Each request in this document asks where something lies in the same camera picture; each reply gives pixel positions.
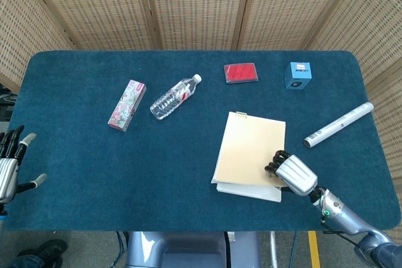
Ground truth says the clear plastic water bottle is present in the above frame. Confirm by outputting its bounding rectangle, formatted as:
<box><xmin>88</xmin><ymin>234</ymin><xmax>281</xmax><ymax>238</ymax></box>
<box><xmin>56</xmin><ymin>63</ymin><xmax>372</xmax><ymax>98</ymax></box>
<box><xmin>149</xmin><ymin>73</ymin><xmax>203</xmax><ymax>121</ymax></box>

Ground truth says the blue cube box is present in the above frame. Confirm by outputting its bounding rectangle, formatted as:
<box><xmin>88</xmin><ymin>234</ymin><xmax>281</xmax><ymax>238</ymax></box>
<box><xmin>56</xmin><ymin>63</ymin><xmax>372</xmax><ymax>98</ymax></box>
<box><xmin>283</xmin><ymin>61</ymin><xmax>313</xmax><ymax>90</ymax></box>

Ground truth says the red ink pad case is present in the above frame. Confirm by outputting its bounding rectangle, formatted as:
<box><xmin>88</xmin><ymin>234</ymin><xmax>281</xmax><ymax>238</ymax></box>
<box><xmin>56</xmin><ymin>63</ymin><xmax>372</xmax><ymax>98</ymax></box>
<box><xmin>223</xmin><ymin>62</ymin><xmax>260</xmax><ymax>85</ymax></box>

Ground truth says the floral pink carton box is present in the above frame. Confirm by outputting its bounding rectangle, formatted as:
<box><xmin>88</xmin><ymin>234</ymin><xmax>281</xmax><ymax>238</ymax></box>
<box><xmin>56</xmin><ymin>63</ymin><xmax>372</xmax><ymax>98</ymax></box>
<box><xmin>107</xmin><ymin>79</ymin><xmax>147</xmax><ymax>132</ymax></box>

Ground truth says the white cylindrical tube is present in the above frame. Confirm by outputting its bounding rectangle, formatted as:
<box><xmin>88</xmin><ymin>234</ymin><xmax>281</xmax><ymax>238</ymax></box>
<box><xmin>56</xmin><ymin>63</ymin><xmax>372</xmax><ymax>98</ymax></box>
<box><xmin>303</xmin><ymin>102</ymin><xmax>375</xmax><ymax>149</ymax></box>

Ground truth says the beige hardcover book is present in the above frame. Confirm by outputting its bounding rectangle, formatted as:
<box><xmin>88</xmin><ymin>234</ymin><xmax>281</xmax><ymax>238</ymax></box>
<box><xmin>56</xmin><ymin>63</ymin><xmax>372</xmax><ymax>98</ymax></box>
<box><xmin>210</xmin><ymin>110</ymin><xmax>287</xmax><ymax>203</ymax></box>

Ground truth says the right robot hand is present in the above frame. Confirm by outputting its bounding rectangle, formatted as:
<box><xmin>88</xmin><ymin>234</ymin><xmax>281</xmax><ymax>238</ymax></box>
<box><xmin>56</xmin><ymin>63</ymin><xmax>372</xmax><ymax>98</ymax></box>
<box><xmin>264</xmin><ymin>149</ymin><xmax>318</xmax><ymax>197</ymax></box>

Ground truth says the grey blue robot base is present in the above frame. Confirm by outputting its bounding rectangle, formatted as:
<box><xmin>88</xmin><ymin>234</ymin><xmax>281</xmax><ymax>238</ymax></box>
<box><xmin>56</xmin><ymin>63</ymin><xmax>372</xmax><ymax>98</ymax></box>
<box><xmin>124</xmin><ymin>230</ymin><xmax>261</xmax><ymax>268</ymax></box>

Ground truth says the woven bamboo folding screen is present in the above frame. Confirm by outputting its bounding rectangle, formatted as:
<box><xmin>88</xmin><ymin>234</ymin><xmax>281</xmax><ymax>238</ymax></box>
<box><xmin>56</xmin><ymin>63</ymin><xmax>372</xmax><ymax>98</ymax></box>
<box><xmin>0</xmin><ymin>0</ymin><xmax>402</xmax><ymax>244</ymax></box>

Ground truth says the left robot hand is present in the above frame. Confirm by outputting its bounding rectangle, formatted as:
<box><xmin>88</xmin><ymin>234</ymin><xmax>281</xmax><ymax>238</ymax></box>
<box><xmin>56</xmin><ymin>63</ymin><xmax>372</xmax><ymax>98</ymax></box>
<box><xmin>0</xmin><ymin>125</ymin><xmax>48</xmax><ymax>205</ymax></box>

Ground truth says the black shoe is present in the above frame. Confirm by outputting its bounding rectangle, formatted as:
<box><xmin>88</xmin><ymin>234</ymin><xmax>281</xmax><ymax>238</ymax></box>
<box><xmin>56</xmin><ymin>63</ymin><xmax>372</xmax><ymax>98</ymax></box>
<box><xmin>16</xmin><ymin>239</ymin><xmax>68</xmax><ymax>268</ymax></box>

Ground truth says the blue cable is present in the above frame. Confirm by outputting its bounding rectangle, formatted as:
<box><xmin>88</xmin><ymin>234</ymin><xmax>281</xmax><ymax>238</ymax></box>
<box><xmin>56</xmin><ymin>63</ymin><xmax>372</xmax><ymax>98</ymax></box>
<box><xmin>113</xmin><ymin>231</ymin><xmax>129</xmax><ymax>268</ymax></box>

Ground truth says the blue table cloth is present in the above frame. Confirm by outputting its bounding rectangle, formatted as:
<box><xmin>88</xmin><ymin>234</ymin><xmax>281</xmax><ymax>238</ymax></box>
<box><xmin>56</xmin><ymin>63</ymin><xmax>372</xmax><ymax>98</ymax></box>
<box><xmin>3</xmin><ymin>50</ymin><xmax>402</xmax><ymax>232</ymax></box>

